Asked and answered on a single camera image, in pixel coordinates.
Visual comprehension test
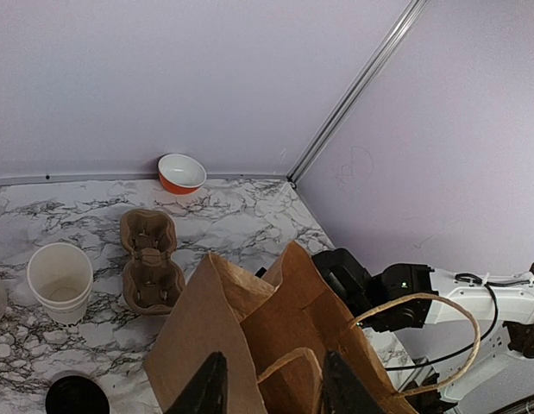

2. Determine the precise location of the remaining pulp carrier stack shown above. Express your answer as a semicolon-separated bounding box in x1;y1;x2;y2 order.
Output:
120;209;185;316

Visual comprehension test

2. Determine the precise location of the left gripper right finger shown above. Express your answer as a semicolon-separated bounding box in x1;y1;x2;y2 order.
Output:
322;351;384;414

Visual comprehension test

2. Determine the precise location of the brown cardboard box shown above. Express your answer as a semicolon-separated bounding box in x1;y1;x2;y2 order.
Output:
143;242;412;413

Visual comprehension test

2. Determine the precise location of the right aluminium frame post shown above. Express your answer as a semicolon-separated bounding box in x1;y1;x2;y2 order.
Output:
286;0;429;188

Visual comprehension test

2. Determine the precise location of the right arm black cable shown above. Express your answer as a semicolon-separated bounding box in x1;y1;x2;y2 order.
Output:
382;271;534;372

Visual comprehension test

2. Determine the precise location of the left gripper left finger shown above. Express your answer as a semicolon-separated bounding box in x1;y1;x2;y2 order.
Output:
165;351;229;414

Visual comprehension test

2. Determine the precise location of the white round object behind box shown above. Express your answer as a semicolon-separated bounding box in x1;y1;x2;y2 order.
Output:
158;154;207;195

